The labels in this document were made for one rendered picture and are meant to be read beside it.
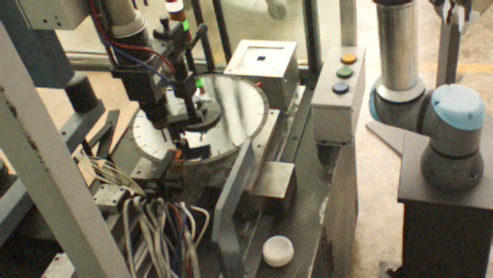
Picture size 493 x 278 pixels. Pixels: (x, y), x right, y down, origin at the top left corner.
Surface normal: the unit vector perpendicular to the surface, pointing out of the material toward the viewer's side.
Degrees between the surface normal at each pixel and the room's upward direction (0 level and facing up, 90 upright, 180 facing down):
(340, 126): 90
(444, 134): 90
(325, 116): 90
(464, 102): 7
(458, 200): 0
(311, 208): 0
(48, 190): 90
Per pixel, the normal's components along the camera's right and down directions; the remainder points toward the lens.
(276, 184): -0.11, -0.76
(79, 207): 0.96, 0.07
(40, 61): -0.24, 0.65
